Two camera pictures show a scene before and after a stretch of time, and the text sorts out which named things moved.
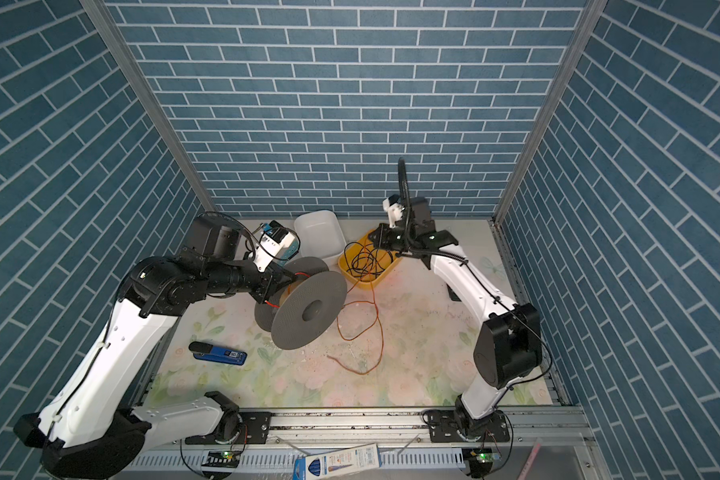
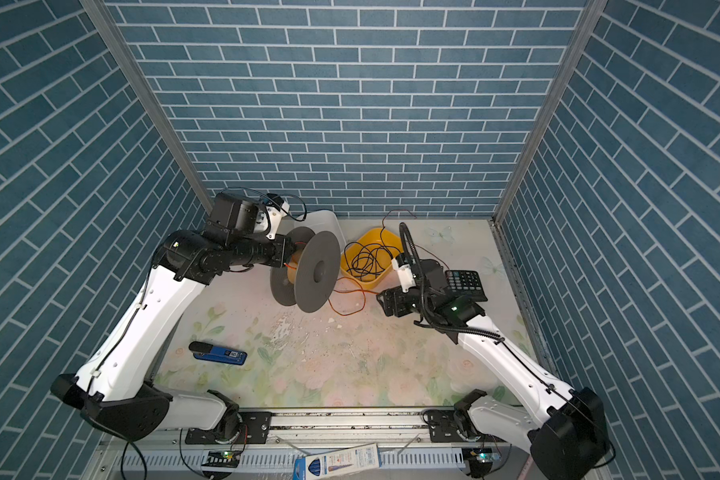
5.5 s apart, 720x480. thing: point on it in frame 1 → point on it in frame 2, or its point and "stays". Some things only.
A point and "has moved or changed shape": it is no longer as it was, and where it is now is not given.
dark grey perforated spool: x=305 y=312 has moved or changed shape
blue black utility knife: x=206 y=351 stays
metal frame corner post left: x=109 y=27 stays
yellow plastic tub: x=364 y=264 stays
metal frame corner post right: x=592 y=11 stays
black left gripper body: x=237 y=277 → x=258 y=249
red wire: x=381 y=328 has moved or changed shape
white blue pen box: x=336 y=462 stays
